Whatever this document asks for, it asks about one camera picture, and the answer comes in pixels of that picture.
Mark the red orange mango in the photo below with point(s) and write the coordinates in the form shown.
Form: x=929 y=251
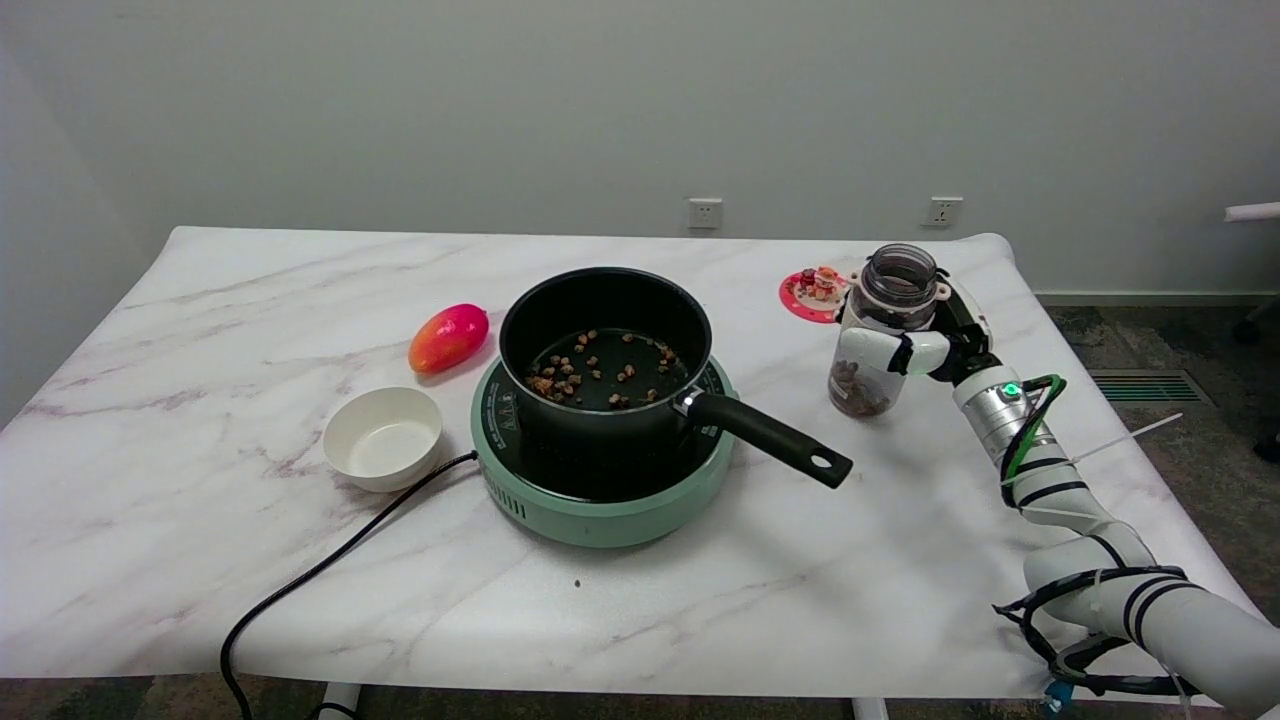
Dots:
x=448 y=338

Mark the brown food bits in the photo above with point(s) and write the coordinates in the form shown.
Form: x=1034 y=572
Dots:
x=590 y=370

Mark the clear plastic jar with nuts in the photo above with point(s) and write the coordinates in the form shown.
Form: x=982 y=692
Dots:
x=885 y=300

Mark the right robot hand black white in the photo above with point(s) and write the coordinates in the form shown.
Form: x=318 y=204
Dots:
x=965 y=340

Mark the white wall socket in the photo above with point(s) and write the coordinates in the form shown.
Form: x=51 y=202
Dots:
x=942 y=212
x=705 y=213

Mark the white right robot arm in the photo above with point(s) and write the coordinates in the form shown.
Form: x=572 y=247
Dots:
x=1080 y=540

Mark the green round induction cooker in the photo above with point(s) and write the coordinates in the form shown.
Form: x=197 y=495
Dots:
x=600 y=515

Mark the metal floor vent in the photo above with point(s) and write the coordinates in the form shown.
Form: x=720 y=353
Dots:
x=1150 y=387

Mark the white zip tie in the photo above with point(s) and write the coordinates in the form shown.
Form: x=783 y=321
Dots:
x=1130 y=440

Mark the white bowl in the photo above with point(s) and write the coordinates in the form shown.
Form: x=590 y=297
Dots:
x=383 y=440

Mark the red round coaster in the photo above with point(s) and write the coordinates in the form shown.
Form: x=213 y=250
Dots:
x=805 y=308

